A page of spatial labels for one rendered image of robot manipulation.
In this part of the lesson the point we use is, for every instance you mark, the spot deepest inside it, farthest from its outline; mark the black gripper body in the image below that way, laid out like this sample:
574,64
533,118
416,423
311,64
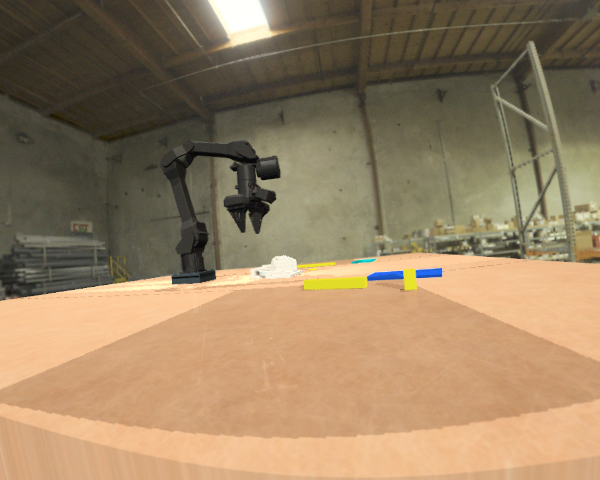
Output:
241,199

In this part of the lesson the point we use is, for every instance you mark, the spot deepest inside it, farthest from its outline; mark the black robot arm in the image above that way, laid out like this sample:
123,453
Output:
194,233

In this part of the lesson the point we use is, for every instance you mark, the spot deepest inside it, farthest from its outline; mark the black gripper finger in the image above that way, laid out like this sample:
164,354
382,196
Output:
239,215
256,219

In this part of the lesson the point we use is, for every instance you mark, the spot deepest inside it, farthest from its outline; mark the blue flat plate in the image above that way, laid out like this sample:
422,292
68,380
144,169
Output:
396,275

